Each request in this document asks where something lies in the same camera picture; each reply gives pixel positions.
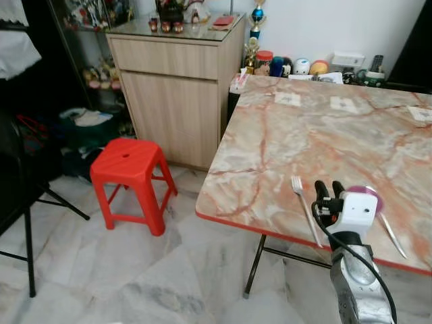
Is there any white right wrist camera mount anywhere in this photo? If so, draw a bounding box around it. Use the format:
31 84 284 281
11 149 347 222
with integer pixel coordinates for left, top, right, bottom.
335 191 379 234

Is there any white ornament figurine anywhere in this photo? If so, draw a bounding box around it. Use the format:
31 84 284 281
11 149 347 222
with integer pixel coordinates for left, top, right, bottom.
186 0 212 25

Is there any silver metal fork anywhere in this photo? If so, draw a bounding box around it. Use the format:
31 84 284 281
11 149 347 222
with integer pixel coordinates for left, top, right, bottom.
290 175 325 249

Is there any blue container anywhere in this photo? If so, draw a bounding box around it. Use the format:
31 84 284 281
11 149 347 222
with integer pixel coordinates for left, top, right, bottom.
270 56 285 78

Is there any flat red box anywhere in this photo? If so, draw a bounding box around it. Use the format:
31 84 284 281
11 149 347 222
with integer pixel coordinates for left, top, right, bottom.
211 14 236 28

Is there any white round figurine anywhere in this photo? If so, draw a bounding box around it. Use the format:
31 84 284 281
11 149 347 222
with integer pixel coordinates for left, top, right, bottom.
294 58 312 76

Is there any red plastic stool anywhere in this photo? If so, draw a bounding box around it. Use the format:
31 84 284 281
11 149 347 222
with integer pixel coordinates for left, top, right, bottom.
89 137 179 238

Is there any silver metal knife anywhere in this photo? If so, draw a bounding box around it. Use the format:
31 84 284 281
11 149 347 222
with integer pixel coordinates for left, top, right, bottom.
377 212 410 261

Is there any pink tissue pack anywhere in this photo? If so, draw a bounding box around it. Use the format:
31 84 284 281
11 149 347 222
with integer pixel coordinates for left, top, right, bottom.
230 69 252 95

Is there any dark ornament statue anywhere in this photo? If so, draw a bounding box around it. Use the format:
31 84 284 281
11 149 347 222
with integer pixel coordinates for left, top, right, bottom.
155 0 187 23

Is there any gold and blue trophy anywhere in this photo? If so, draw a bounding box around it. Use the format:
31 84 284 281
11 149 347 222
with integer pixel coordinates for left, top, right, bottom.
244 0 268 72

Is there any red-lidded jar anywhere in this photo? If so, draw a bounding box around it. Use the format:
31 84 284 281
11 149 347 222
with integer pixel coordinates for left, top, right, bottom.
254 50 275 77

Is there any glass display cabinet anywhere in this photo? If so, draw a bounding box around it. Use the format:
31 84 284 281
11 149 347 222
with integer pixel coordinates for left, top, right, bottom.
49 0 137 136

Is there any black remote control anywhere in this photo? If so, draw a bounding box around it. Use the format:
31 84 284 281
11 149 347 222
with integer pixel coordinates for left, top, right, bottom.
369 54 385 74

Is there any black flat panel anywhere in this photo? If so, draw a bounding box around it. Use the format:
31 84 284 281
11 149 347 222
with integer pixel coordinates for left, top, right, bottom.
387 0 432 93

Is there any white hanging cloth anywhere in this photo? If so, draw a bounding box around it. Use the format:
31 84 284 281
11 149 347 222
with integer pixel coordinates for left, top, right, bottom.
0 0 43 81

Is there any dark metal table frame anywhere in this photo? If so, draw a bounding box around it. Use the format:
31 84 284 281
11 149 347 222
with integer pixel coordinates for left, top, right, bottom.
242 234 335 300

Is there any light wooden cabinet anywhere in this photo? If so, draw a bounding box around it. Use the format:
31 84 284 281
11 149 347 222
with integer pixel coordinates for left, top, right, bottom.
106 12 248 170

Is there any orange round toy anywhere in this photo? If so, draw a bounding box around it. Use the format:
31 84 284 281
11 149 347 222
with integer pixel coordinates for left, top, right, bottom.
310 59 330 76

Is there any purple plastic bowl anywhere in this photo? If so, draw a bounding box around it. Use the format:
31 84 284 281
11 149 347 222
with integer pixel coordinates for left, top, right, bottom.
346 186 385 217

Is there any dark green bag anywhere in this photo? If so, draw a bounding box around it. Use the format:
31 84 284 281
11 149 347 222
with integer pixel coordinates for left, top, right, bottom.
58 107 130 178

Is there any green holder cup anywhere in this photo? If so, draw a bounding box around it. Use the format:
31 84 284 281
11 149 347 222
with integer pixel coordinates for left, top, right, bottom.
356 67 387 88

